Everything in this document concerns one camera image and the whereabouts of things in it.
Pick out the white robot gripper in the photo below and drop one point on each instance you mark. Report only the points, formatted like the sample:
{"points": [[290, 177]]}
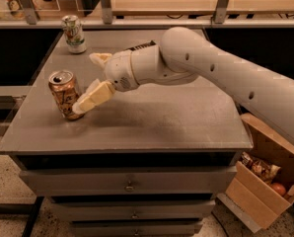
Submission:
{"points": [[118, 69]]}

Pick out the crinkly snack bag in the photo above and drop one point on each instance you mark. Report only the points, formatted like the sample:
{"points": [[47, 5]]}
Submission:
{"points": [[261, 168]]}

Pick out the green white soda can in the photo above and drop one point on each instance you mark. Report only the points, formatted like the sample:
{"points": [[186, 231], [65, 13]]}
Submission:
{"points": [[73, 33]]}

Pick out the wooden desk with metal posts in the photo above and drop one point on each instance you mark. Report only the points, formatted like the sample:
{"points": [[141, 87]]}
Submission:
{"points": [[148, 13]]}

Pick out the red apple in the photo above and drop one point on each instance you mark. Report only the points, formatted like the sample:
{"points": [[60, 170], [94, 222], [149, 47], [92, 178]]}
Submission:
{"points": [[279, 188]]}

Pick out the open cardboard box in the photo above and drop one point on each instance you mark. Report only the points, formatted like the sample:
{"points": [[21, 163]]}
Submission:
{"points": [[263, 187]]}

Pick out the grey drawer cabinet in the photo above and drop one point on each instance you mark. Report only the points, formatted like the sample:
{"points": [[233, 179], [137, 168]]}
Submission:
{"points": [[147, 163]]}

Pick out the orange LaCroix soda can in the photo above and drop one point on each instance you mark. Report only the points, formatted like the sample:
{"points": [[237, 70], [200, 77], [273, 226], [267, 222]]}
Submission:
{"points": [[63, 86]]}

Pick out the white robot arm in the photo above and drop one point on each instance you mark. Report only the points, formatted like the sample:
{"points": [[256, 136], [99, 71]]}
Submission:
{"points": [[182, 55]]}

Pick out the black snack bar wrapper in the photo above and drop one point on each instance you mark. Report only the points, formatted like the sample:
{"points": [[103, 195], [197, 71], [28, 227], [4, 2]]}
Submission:
{"points": [[142, 45]]}

